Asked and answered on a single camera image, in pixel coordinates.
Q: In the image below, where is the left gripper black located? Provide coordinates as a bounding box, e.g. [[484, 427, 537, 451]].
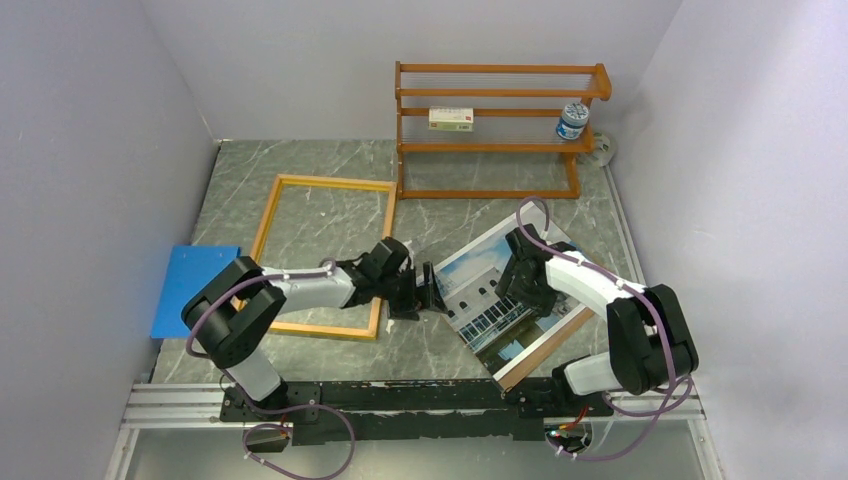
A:
[[377, 262, 447, 322]]

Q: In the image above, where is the building and sky photo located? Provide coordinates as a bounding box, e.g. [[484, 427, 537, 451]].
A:
[[434, 215, 593, 391]]

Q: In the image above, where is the brown frame backing board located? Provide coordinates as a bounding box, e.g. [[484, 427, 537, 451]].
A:
[[495, 228, 607, 392]]

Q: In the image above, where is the yellow wooden picture frame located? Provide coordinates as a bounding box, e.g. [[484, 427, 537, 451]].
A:
[[250, 174, 397, 341]]

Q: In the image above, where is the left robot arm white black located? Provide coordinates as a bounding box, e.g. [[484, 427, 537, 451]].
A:
[[181, 237, 447, 420]]

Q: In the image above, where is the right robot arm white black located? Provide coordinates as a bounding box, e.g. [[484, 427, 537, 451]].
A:
[[496, 224, 699, 415]]

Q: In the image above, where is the clear tape roll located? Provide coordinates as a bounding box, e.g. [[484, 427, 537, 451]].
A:
[[582, 131, 618, 168]]

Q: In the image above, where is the white blue jar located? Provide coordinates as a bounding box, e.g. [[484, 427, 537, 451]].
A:
[[555, 102, 590, 141]]

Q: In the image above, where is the orange wooden shelf rack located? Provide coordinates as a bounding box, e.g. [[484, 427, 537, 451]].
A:
[[393, 61, 613, 200]]

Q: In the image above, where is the white red medicine box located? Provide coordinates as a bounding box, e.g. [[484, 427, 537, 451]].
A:
[[428, 106, 474, 133]]

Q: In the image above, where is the blue plastic board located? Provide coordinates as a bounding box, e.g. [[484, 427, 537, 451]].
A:
[[150, 245, 241, 340]]

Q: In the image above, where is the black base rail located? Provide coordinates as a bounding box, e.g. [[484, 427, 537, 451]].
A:
[[219, 378, 614, 446]]

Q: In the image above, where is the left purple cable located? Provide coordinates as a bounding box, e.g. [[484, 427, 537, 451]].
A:
[[184, 259, 356, 480]]

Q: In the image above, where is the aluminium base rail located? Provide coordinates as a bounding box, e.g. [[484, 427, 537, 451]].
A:
[[105, 382, 723, 480]]

